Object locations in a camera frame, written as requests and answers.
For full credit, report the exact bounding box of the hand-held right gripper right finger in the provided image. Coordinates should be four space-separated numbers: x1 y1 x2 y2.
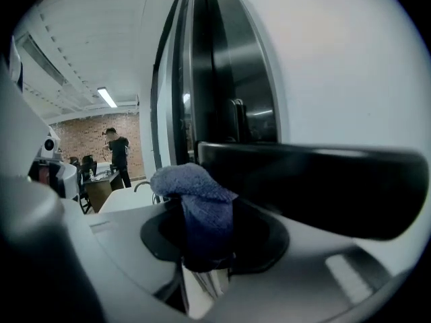
230 196 291 276

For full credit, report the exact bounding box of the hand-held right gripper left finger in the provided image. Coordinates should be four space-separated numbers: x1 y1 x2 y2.
139 199 189 316

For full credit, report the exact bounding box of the dark blue cleaning cloth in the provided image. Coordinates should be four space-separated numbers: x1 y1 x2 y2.
149 162 240 273

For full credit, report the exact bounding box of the black door handle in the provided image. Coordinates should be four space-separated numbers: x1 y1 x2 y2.
196 98 431 242

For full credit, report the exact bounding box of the brown office desk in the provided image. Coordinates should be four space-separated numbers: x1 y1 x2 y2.
81 169 125 214

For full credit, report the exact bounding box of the black office chair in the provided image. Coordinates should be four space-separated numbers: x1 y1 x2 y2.
68 154 99 185

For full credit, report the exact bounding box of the long ceiling light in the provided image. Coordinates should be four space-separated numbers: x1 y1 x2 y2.
96 86 119 109

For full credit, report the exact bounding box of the white camera device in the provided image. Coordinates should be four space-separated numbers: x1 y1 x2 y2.
28 131 82 202

